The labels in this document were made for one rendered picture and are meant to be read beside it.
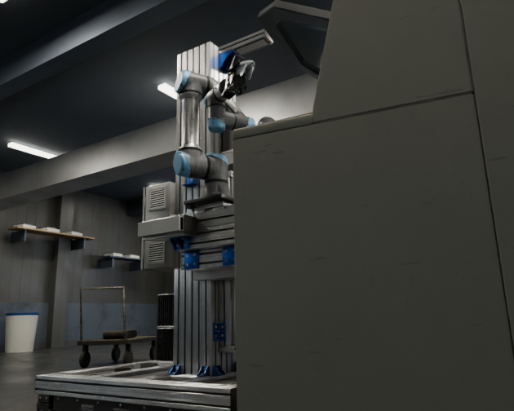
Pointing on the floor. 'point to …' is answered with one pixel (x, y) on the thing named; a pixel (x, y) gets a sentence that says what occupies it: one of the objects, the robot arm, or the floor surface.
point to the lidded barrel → (20, 332)
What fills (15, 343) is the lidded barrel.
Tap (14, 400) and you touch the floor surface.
